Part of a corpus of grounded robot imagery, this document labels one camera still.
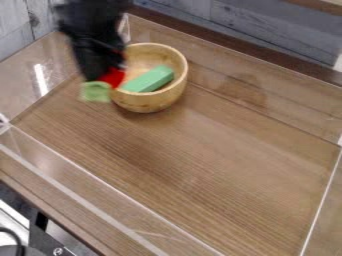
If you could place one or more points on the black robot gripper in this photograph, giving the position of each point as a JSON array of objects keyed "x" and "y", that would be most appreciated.
[{"x": 88, "y": 22}]

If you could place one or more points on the red plush strawberry toy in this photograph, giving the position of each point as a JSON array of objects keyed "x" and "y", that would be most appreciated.
[{"x": 96, "y": 91}]

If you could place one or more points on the wooden bowl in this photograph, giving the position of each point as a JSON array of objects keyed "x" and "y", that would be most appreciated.
[{"x": 143, "y": 57}]

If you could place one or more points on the green rectangular block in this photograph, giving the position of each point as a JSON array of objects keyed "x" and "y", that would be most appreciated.
[{"x": 150, "y": 81}]

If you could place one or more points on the clear acrylic corner bracket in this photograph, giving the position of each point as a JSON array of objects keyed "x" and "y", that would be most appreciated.
[{"x": 124, "y": 29}]

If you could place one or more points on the clear acrylic tray wall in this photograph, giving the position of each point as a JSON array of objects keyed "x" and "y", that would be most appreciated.
[{"x": 106, "y": 218}]

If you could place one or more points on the black table leg bracket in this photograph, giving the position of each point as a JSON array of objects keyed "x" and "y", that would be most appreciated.
[{"x": 22, "y": 240}]

